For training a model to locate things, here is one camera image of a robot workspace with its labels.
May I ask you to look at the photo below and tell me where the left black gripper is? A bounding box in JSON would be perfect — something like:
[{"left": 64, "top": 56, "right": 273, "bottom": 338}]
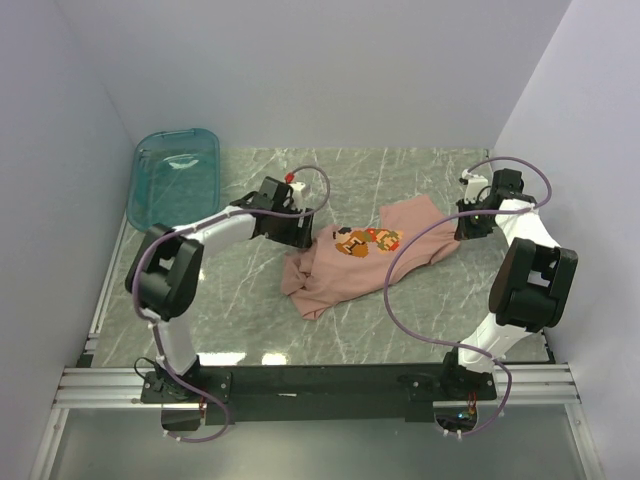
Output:
[{"left": 267, "top": 203, "right": 314, "bottom": 249}]

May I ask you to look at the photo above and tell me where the pink printed t shirt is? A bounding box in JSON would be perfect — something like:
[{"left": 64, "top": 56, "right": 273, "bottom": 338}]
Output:
[{"left": 281, "top": 195, "right": 444, "bottom": 320}]

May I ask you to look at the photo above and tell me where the teal plastic bin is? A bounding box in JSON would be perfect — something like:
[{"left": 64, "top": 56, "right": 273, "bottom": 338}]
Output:
[{"left": 126, "top": 128, "right": 220, "bottom": 232}]

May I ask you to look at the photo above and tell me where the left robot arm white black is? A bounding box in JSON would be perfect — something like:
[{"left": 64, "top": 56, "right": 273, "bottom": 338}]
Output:
[{"left": 125, "top": 173, "right": 314, "bottom": 402}]

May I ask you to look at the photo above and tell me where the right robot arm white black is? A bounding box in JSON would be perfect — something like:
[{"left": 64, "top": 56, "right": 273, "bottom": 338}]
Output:
[{"left": 438, "top": 169, "right": 578, "bottom": 399}]

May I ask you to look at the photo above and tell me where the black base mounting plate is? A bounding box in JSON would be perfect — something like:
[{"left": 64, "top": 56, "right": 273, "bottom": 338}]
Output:
[{"left": 140, "top": 363, "right": 497, "bottom": 430}]

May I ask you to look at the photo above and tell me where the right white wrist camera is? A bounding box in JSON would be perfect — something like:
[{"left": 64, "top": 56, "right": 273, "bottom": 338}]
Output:
[{"left": 460, "top": 169, "right": 489, "bottom": 204}]

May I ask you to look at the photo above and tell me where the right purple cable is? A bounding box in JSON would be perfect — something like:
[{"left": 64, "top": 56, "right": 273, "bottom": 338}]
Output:
[{"left": 382, "top": 157, "right": 553, "bottom": 437}]

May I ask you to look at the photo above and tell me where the purple cable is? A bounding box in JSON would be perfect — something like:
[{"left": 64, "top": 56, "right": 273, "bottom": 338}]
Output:
[
  {"left": 382, "top": 157, "right": 553, "bottom": 437},
  {"left": 132, "top": 166, "right": 332, "bottom": 444}
]

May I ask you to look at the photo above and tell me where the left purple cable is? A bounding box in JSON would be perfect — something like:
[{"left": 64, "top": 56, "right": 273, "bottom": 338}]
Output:
[{"left": 132, "top": 166, "right": 332, "bottom": 444}]

